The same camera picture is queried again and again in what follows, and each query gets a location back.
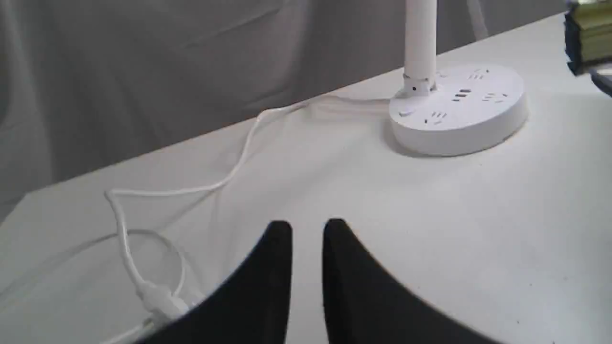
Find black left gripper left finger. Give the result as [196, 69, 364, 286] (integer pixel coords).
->
[140, 220, 293, 344]

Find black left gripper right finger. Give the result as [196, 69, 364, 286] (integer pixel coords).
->
[323, 218, 493, 344]

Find painted paper folding fan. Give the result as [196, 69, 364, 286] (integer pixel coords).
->
[564, 0, 612, 96]

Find white desk lamp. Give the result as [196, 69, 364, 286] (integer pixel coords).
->
[389, 0, 529, 157]

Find white lamp power cable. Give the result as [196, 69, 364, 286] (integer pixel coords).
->
[103, 96, 393, 344]

